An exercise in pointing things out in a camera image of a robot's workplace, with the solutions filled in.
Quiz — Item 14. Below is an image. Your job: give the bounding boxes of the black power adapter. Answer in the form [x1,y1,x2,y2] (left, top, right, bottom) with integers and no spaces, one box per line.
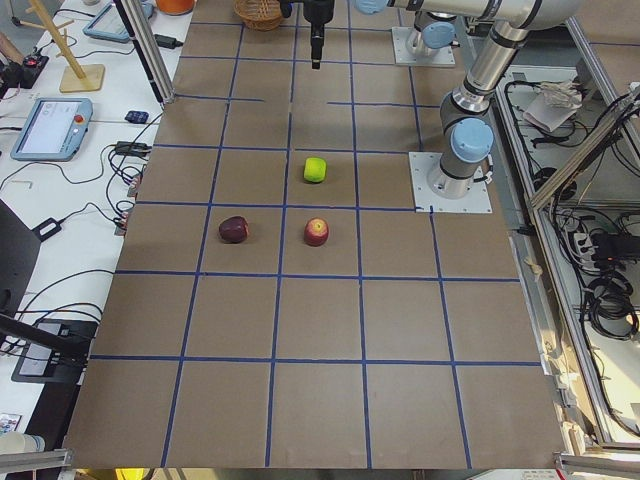
[154,34,184,49]

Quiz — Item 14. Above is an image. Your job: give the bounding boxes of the teach pendant tablet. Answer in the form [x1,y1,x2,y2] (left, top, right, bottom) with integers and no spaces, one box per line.
[10,98,93,162]
[83,2,130,43]

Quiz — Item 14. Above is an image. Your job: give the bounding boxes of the wooden mug tree stand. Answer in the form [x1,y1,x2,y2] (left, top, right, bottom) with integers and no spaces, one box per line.
[26,0,105,94]

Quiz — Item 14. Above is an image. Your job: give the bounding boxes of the far teach pendant tablet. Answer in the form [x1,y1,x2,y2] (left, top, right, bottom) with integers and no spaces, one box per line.
[83,2,130,43]

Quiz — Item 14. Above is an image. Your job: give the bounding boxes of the dark red apple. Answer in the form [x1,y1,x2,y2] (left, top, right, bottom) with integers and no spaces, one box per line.
[218,215,249,244]

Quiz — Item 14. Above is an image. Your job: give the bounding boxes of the near teach pendant tablet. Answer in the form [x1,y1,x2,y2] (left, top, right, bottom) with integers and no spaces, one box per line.
[10,98,93,162]

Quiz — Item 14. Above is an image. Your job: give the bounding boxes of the red yellow apple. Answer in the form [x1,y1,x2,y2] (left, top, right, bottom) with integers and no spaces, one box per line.
[303,217,329,247]

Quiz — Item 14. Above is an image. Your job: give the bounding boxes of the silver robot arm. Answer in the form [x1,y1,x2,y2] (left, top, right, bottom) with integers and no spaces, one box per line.
[382,0,582,200]
[299,0,456,70]

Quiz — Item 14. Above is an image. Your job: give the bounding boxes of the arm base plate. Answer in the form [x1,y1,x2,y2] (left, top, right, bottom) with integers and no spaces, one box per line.
[408,152,492,214]
[391,22,455,68]

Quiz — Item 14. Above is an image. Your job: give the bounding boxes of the orange bucket with lid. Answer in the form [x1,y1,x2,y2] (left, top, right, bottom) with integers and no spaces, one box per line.
[155,0,196,16]

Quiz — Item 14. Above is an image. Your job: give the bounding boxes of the aluminium frame post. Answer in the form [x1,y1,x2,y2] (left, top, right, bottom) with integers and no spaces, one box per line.
[115,0,175,105]

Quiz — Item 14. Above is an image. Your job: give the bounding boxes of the green apple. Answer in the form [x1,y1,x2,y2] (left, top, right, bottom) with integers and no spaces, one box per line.
[303,157,327,183]

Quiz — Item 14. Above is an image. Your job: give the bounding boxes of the small blue device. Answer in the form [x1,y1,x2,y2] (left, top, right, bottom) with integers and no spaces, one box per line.
[124,110,149,124]

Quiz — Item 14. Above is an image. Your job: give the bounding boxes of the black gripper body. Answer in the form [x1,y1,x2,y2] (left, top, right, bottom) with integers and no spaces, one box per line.
[279,0,334,24]

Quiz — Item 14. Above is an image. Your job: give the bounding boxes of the brown wicker basket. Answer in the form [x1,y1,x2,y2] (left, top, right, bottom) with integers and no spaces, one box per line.
[234,0,283,31]

